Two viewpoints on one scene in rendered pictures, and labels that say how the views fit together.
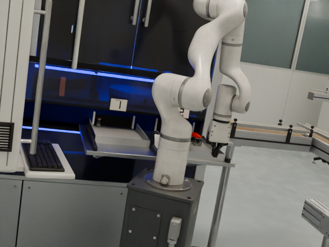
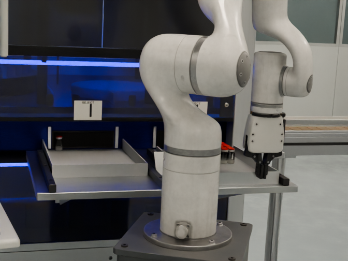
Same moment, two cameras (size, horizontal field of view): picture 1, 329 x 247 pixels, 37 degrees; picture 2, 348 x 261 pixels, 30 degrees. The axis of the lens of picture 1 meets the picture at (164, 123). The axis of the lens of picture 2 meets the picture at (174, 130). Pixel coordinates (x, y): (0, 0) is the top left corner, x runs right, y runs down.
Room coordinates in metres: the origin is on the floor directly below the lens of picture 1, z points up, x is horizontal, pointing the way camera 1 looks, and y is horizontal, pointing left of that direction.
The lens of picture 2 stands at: (0.49, 0.01, 1.33)
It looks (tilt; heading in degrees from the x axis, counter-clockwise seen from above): 10 degrees down; 359
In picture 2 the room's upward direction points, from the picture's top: 3 degrees clockwise
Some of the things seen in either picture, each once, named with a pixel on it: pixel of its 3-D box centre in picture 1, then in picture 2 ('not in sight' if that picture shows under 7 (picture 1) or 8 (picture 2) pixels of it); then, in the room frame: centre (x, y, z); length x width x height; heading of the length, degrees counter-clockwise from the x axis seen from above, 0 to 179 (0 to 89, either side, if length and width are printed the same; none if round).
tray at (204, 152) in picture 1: (188, 145); (213, 163); (2.34, -0.14, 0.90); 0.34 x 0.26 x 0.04; 16
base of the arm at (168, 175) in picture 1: (171, 160); (189, 193); (1.82, -0.05, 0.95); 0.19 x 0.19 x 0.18
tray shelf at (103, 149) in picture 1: (152, 144); (152, 170); (2.34, 0.04, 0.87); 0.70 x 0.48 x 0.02; 106
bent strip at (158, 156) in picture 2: (159, 144); (164, 168); (2.21, 0.01, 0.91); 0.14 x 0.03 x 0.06; 16
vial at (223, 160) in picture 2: (195, 141); (223, 156); (2.42, -0.17, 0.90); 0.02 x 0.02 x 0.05
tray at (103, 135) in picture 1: (117, 132); (91, 156); (2.36, 0.22, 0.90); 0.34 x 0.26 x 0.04; 16
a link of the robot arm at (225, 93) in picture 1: (225, 99); (270, 76); (2.18, -0.26, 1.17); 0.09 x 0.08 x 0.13; 60
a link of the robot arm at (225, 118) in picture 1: (222, 116); (266, 107); (2.18, -0.26, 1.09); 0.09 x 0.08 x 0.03; 106
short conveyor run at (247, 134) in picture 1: (256, 132); (317, 130); (2.85, -0.55, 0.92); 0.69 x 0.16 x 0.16; 106
